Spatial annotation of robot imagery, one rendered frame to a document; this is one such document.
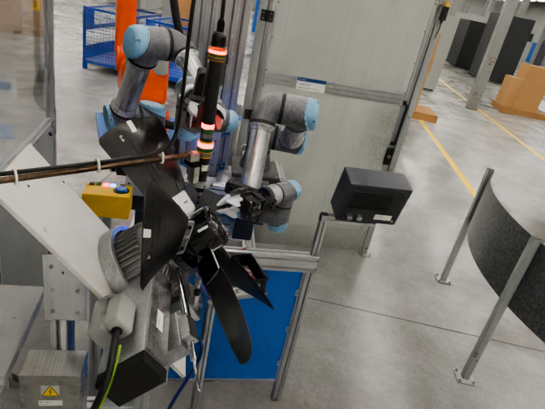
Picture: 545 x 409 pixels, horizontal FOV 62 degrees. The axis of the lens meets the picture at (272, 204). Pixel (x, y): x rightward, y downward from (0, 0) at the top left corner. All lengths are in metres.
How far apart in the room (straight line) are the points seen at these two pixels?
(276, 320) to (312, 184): 1.52
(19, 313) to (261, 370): 1.19
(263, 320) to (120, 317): 1.15
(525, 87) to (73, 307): 12.85
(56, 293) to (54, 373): 0.21
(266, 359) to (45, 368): 1.15
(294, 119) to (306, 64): 1.45
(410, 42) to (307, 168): 1.09
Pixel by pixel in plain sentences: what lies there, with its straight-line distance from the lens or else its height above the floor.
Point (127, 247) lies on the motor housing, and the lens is 1.22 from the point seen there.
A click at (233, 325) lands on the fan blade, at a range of 1.16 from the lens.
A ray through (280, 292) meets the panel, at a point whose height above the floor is 0.66.
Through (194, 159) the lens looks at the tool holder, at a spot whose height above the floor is 1.38.
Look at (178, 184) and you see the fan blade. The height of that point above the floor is 1.30.
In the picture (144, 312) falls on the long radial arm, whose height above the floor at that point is 1.14.
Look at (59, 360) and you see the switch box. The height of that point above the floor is 0.84.
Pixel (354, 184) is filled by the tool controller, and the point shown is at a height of 1.23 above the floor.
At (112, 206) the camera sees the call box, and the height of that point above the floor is 1.03.
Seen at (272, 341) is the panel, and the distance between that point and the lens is 2.17.
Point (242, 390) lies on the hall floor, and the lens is 2.45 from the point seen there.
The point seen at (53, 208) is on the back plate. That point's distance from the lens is 1.19.
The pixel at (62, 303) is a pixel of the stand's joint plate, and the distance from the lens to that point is 1.30.
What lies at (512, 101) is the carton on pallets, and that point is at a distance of 13.47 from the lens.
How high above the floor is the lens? 1.83
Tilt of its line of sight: 26 degrees down
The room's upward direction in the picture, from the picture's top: 12 degrees clockwise
